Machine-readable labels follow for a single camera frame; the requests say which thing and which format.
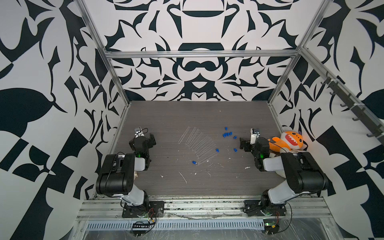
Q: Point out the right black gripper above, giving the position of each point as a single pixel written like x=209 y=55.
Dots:
x=248 y=145

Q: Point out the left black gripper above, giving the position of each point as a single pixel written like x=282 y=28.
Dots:
x=150 y=141

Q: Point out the test tube front most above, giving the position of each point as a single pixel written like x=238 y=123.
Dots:
x=207 y=158

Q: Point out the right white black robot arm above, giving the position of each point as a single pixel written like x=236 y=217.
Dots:
x=302 y=173

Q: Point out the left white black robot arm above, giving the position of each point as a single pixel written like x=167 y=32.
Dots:
x=117 y=175

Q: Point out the orange shark plush toy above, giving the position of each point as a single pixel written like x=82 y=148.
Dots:
x=289 y=140

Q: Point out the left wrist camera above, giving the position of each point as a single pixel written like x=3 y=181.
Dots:
x=138 y=131

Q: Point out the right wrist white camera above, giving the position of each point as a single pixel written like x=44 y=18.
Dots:
x=255 y=133

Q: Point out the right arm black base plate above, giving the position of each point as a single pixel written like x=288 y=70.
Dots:
x=257 y=208

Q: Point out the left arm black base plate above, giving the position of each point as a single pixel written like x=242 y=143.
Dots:
x=150 y=209

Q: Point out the aluminium frame front rail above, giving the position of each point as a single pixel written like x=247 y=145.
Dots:
x=200 y=207

